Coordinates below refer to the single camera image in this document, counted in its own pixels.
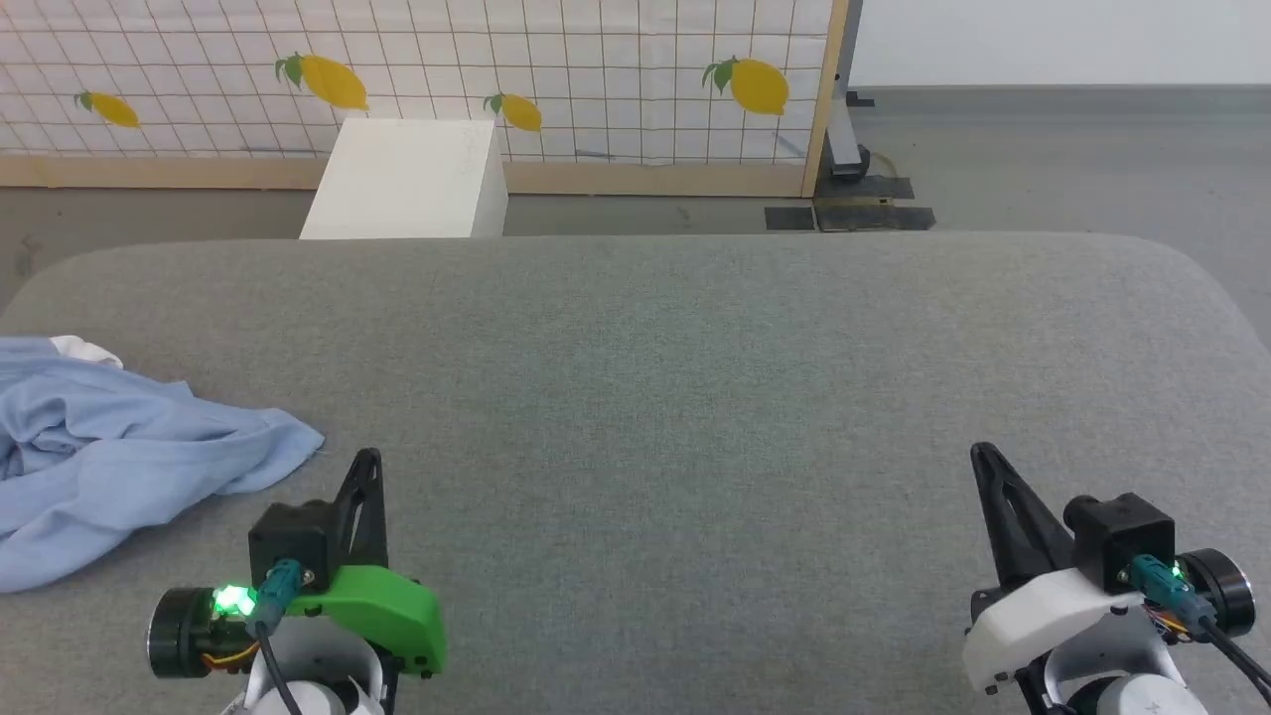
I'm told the grey metal post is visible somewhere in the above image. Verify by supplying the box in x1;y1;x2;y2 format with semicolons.
827;0;877;182

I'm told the light blue polo shirt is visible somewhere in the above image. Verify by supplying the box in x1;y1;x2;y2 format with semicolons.
0;336;326;595

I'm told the lemon print partition panel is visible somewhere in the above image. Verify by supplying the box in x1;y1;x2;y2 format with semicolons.
0;0;852;198

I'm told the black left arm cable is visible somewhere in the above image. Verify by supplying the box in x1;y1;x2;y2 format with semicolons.
245;559;305;715

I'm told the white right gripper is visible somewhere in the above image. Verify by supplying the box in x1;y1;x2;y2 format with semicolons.
961;442;1145;694

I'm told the black floor base plate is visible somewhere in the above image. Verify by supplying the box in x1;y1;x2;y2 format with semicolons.
765;177;936;232

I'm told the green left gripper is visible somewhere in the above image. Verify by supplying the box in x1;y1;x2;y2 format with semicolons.
286;448;449;679

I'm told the white rectangular box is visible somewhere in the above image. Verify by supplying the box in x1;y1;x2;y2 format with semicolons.
299;118;509;240

